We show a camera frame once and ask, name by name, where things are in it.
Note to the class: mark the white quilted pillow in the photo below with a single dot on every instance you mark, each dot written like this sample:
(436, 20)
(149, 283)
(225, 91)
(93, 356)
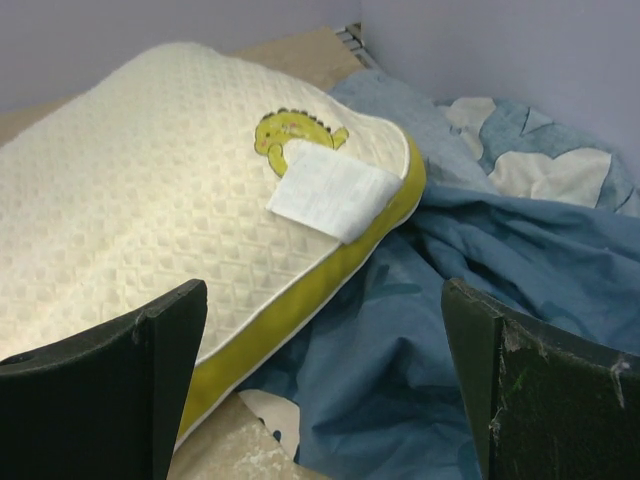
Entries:
(182, 164)

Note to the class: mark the aluminium frame rail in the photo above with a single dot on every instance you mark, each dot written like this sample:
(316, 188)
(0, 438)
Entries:
(351, 36)

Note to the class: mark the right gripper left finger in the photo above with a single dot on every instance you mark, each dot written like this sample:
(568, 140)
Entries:
(105, 403)

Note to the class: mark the blue cartoon print pillowcase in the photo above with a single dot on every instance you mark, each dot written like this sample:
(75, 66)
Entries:
(540, 216)

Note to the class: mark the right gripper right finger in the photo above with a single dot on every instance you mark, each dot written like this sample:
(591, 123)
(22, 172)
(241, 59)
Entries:
(542, 403)

